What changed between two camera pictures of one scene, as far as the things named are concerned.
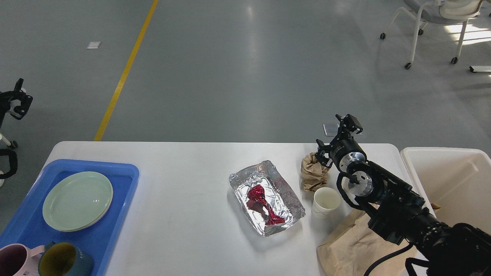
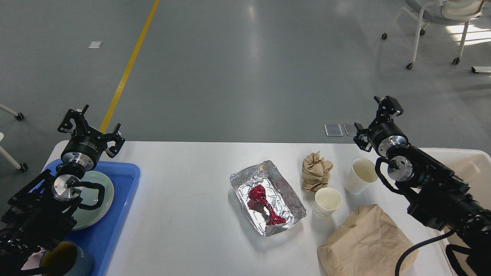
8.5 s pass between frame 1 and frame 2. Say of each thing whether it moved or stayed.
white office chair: stayed
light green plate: stayed
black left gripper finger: moved
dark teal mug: stayed
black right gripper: moved
